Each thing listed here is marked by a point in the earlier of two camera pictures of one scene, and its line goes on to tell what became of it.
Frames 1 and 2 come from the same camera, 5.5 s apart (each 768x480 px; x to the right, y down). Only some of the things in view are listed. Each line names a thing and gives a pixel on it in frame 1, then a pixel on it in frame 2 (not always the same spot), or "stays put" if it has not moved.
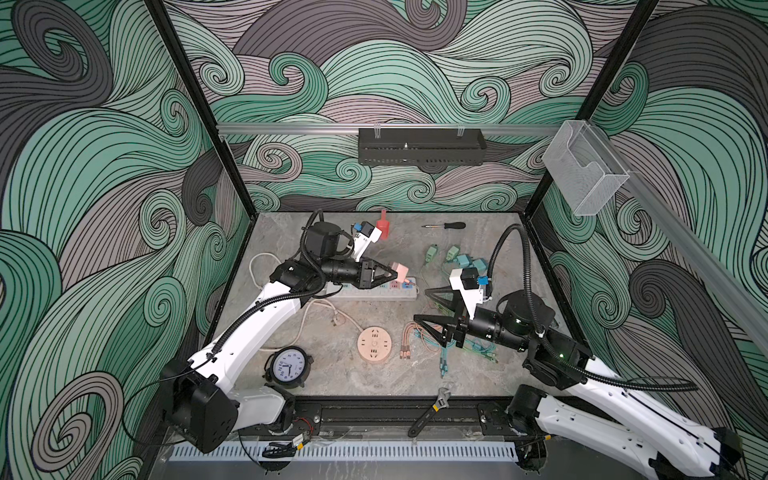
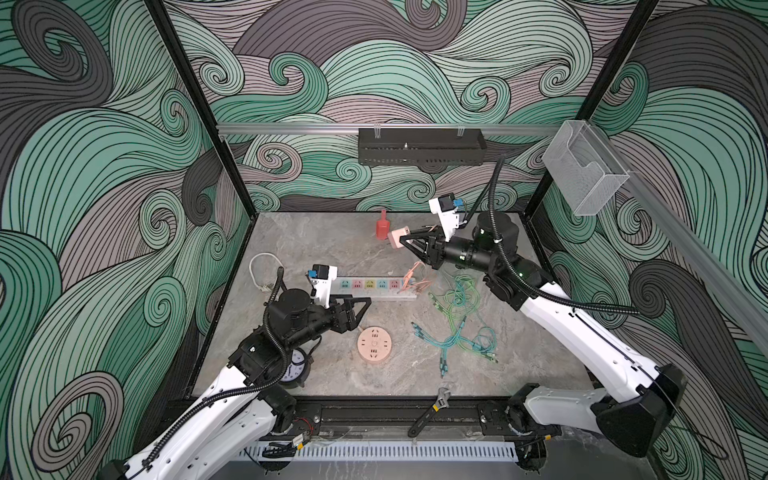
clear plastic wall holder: x=586 y=169 stays put
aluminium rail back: x=339 y=129 stays put
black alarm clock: x=288 y=367 stays put
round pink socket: x=374 y=344 stays put
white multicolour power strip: x=390 y=291 stays put
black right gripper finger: x=452 y=305 → x=419 y=236
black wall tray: x=421 y=146 stays put
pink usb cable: x=405 y=350 → x=417 y=287
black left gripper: x=366 y=267 → x=349 y=321
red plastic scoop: x=384 y=225 stays put
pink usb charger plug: x=401 y=269 → x=394 y=237
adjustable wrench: x=442 y=401 stays put
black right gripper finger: x=441 y=338 → x=417 y=244
